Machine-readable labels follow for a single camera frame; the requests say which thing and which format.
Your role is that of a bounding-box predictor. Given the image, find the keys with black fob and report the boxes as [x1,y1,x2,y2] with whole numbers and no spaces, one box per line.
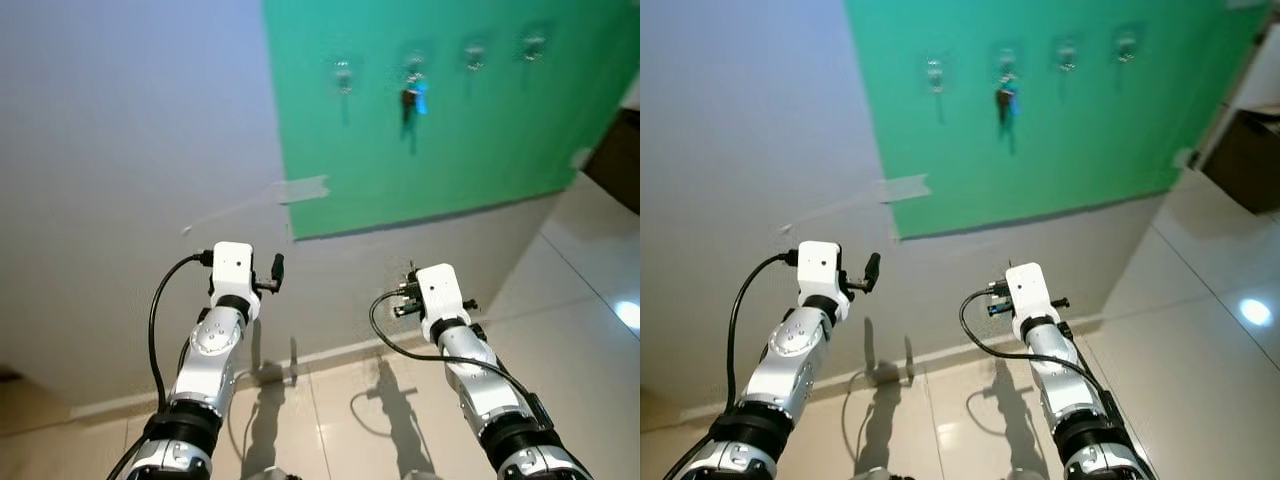
[399,72,432,127]
[992,74,1022,127]

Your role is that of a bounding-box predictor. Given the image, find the long clear tape strip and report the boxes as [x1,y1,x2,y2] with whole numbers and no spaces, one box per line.
[879,174,934,205]
[274,174,332,207]

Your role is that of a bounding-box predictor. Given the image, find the green board with hooks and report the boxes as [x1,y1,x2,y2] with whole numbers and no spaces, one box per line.
[842,0,1267,242]
[261,0,641,242]

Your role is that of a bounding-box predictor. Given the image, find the dark brown furniture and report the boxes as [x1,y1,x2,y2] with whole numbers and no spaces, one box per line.
[581,104,641,217]
[1199,104,1280,217]

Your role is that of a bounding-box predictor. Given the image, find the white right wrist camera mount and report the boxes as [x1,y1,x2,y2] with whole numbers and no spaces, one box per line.
[412,263,469,342]
[1004,261,1052,342]

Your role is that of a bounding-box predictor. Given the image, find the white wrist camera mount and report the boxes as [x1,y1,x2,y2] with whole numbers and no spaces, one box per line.
[412,263,469,342]
[211,241,257,302]
[796,240,844,302]
[1004,261,1052,342]

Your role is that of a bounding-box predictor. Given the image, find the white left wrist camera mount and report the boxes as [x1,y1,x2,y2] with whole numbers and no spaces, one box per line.
[211,241,257,302]
[796,240,844,302]

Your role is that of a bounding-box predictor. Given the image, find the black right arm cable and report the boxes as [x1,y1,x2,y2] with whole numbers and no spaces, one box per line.
[367,290,549,421]
[958,288,1116,411]

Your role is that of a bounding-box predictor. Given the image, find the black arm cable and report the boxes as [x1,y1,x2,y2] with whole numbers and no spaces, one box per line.
[367,290,549,421]
[958,288,1116,411]
[670,249,801,480]
[115,250,216,480]

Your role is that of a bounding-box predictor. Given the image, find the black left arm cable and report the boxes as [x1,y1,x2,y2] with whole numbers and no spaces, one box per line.
[115,250,216,480]
[670,249,801,480]

